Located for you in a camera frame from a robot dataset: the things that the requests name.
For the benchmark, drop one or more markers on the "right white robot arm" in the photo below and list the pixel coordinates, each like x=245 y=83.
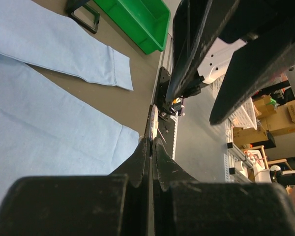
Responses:
x=247 y=42

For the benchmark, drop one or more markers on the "green plastic bin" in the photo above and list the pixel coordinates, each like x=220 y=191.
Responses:
x=146 y=22

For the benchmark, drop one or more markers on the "round white brooch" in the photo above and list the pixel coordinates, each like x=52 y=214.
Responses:
x=153 y=123

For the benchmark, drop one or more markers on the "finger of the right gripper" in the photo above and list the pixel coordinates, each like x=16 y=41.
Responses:
x=196 y=25
x=251 y=67

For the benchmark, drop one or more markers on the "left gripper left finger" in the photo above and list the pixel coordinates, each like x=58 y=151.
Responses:
x=112 y=205

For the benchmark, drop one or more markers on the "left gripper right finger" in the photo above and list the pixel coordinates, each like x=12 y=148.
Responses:
x=184 y=206

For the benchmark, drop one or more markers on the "light blue shirt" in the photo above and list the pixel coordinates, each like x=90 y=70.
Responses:
x=44 y=130

